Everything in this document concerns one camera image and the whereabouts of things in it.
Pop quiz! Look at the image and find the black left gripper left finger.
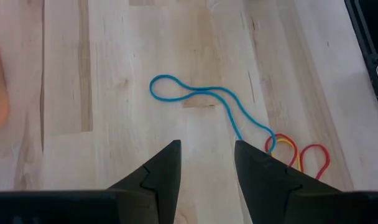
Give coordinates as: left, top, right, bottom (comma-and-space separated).
0, 139, 182, 224

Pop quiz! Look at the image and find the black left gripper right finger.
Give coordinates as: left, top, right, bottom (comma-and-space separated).
234, 139, 378, 224

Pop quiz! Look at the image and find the teal rubber band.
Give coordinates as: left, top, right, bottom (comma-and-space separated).
149, 73, 277, 156

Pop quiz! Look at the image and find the yellow rubber band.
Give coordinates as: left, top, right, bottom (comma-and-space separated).
271, 138, 303, 172

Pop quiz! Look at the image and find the red rubber band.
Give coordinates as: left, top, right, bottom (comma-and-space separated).
264, 133, 331, 180

